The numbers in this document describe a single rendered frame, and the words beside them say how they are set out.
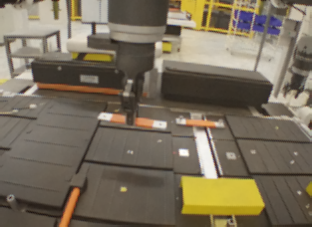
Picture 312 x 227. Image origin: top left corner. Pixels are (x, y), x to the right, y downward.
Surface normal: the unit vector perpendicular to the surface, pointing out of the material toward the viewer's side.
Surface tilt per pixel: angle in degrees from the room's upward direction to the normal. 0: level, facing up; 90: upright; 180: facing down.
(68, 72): 90
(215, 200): 0
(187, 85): 90
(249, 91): 90
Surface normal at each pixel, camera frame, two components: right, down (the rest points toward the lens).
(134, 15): -0.07, 0.49
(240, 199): 0.09, -0.86
